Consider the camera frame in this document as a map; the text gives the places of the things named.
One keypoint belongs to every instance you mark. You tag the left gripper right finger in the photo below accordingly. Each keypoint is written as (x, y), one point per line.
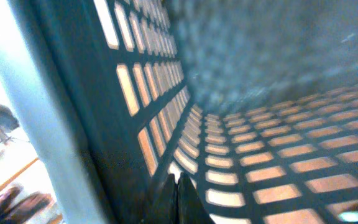
(190, 207)

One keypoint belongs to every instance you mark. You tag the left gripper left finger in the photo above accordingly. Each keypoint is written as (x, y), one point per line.
(164, 208)

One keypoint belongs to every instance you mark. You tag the grey plastic mesh basket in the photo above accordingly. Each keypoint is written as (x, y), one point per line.
(256, 101)

